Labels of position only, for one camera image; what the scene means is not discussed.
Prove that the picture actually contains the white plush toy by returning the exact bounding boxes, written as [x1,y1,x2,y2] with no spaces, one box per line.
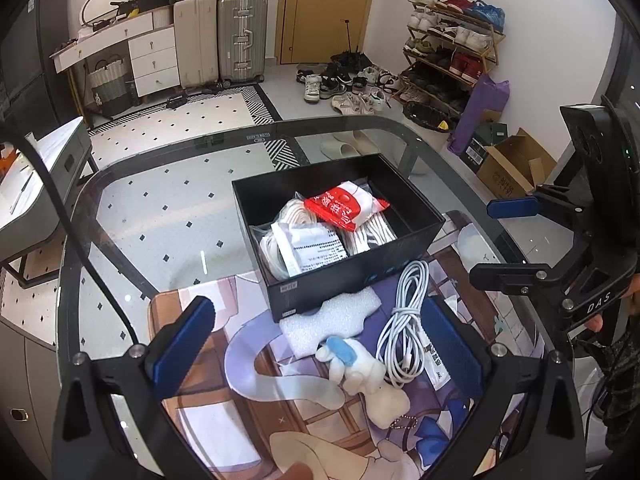
[314,336,417,431]

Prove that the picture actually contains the brown cardboard box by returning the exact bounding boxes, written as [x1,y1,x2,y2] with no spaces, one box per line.
[476,127,557,198]

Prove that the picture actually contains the black white striped rug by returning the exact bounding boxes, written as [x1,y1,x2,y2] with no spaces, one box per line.
[87,82,301,171]

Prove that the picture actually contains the white printed packet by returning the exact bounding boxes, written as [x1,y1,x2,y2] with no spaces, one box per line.
[271,222,349,279]

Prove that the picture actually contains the white foam wrap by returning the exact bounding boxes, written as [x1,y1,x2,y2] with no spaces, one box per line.
[278,286,384,359]

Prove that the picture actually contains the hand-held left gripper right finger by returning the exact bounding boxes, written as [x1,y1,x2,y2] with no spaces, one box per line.
[424,295,586,480]

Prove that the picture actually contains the bagged white rope coil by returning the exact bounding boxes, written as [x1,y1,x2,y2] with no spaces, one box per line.
[250,195,321,283]
[345,210,401,257]

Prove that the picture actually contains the beige suitcase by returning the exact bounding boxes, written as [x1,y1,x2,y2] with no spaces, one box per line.
[172,0,221,90]

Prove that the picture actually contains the red white packet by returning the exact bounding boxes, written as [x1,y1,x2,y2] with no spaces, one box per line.
[303,184,391,232]

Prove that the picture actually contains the grey refrigerator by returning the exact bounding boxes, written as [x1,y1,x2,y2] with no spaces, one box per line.
[0,0,81,126]

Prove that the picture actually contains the wooden shoe rack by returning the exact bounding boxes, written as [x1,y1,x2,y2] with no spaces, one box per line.
[400,0,507,116]

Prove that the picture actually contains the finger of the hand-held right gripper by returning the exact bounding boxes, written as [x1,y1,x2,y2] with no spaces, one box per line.
[486,184,588,221]
[469,261,577,314]

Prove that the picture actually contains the grey cabinet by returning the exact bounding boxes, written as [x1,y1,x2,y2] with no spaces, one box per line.
[0,310,63,441]

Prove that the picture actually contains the white cable bundle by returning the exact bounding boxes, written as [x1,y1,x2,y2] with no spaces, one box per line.
[374,259,432,389]

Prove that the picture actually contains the beige slipper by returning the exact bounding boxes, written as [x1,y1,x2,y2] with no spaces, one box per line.
[320,139,362,162]
[334,129,383,155]

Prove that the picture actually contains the printed desk mat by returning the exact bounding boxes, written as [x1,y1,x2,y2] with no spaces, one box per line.
[146,210,581,480]

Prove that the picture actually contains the black cardboard box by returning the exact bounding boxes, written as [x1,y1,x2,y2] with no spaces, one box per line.
[231,153,447,324]

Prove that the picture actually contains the woven laundry basket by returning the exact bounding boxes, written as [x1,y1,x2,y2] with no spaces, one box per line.
[86,55,136,118]

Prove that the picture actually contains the person's left hand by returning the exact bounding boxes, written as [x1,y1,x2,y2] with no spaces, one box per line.
[272,462,316,480]

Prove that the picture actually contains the dark woven basket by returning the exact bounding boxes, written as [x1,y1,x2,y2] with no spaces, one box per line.
[402,100,462,133]

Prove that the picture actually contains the dark green box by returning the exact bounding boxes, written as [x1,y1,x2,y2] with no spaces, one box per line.
[462,122,507,171]

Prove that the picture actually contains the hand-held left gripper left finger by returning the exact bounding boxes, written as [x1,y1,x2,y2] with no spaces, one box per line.
[51,296,217,480]

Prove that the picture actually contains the white coffee table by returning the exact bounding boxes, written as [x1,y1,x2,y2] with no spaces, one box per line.
[0,116,101,288]

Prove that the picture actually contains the rows of shoes on rack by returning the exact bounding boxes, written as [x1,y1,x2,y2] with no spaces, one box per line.
[402,0,506,113]

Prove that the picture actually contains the orange tissue box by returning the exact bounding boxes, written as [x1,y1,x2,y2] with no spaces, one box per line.
[0,142,16,181]

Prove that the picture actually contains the silver suitcase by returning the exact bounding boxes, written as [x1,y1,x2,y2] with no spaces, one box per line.
[216,0,269,87]

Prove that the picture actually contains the wooden door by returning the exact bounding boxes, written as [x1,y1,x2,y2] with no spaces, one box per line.
[274,0,379,66]

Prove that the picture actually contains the purple bag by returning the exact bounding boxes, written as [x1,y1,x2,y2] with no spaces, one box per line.
[447,74,511,156]

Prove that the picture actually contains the pile of shoes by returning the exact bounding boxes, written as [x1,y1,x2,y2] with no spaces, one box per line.
[295,50,408,117]

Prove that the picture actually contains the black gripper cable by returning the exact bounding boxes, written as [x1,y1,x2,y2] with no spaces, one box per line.
[0,125,146,351]

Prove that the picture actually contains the white dresser desk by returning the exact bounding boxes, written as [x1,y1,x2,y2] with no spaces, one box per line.
[52,10,182,106]

